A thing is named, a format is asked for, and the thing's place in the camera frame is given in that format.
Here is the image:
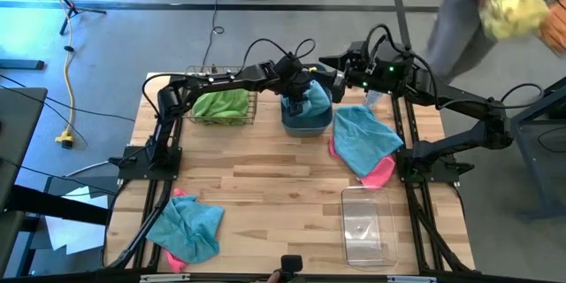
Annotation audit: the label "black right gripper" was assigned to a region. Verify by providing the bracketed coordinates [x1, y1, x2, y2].
[318, 40, 378, 103]

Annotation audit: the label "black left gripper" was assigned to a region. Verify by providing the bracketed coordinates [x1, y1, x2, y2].
[274, 55, 319, 117]

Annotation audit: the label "blue microfiber towel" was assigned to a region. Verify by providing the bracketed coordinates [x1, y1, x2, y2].
[332, 105, 405, 179]
[145, 194, 226, 265]
[281, 79, 333, 119]

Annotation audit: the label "green microfiber towel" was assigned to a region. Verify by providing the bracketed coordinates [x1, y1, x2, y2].
[197, 108, 249, 126]
[192, 88, 251, 119]

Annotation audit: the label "pink microfiber towel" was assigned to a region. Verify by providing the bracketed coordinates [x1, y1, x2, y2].
[327, 135, 397, 188]
[164, 187, 189, 274]

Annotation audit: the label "yellow towel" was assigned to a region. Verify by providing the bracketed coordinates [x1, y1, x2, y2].
[478, 0, 550, 42]

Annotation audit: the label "blue plastic bin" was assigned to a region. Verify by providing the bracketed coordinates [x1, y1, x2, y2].
[279, 68, 334, 139]

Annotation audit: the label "person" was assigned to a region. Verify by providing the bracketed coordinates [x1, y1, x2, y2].
[425, 0, 566, 85]

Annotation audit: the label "clear plastic container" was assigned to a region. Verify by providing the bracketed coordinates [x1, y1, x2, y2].
[340, 186, 400, 269]

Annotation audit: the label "blue-grey metal cart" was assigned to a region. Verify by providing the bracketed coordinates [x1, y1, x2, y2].
[509, 75, 566, 223]

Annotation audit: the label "black tripod stand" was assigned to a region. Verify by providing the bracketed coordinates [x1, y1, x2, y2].
[31, 0, 108, 37]

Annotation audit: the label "white paper sheets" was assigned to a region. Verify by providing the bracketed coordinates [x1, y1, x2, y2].
[42, 184, 119, 256]

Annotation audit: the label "grey side table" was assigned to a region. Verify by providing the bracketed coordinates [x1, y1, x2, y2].
[0, 87, 49, 211]

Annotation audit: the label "black wire basket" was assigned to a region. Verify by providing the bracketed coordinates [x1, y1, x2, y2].
[182, 65, 260, 126]

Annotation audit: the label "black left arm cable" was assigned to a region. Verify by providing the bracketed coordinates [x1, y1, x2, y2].
[237, 37, 317, 77]

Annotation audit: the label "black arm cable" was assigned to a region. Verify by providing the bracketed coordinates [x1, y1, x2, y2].
[237, 37, 317, 77]
[441, 81, 546, 111]

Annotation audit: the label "thin black floor cable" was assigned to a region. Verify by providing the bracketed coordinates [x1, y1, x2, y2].
[200, 0, 226, 73]

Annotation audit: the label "small black action camera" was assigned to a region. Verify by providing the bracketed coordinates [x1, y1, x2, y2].
[273, 254, 306, 283]

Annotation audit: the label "black aluminium frame rail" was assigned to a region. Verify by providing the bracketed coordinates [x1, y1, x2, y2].
[103, 92, 185, 273]
[390, 93, 473, 274]

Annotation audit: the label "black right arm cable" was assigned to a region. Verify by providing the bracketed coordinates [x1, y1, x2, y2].
[441, 81, 546, 111]

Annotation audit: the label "yellow extension cable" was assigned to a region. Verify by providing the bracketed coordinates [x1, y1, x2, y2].
[42, 0, 76, 150]

